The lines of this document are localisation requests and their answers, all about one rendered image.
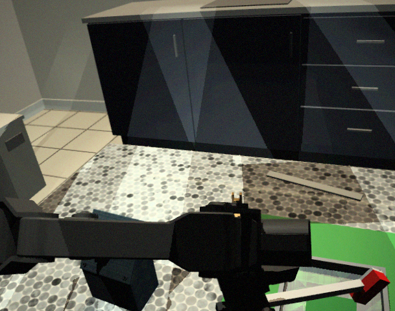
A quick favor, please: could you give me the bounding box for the white flat bar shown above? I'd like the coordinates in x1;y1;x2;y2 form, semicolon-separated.
267;171;363;201

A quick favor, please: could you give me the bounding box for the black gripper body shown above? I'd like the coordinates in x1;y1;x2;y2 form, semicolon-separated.
218;276;275;311

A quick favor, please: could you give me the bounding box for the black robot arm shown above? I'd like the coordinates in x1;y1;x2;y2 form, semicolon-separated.
0;197;312;294

